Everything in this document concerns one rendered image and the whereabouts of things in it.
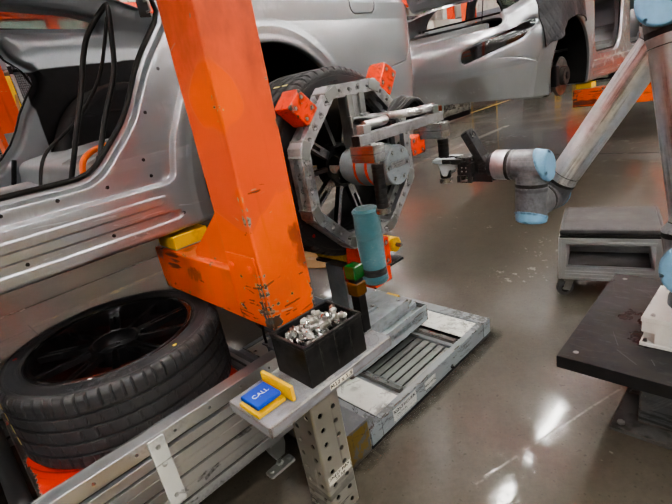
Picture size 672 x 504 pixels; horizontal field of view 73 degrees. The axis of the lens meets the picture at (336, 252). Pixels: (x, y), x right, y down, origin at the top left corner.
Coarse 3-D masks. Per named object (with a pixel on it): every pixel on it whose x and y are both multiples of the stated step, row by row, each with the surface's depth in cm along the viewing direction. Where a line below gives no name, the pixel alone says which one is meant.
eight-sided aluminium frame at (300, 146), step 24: (312, 96) 141; (336, 96) 141; (384, 96) 156; (312, 120) 136; (312, 144) 137; (408, 144) 169; (312, 168) 138; (312, 192) 140; (312, 216) 141; (384, 216) 171; (336, 240) 156
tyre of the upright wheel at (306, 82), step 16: (288, 80) 150; (304, 80) 143; (320, 80) 146; (336, 80) 151; (352, 80) 156; (272, 96) 146; (288, 128) 140; (288, 144) 141; (288, 160) 142; (288, 176) 142; (304, 224) 150; (304, 240) 151; (320, 240) 156
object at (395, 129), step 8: (440, 112) 148; (408, 120) 139; (416, 120) 140; (424, 120) 143; (432, 120) 146; (440, 120) 149; (384, 128) 130; (392, 128) 133; (400, 128) 135; (408, 128) 138; (416, 128) 141; (352, 136) 125; (360, 136) 124; (368, 136) 126; (376, 136) 128; (384, 136) 131; (392, 136) 133; (352, 144) 126; (360, 144) 124
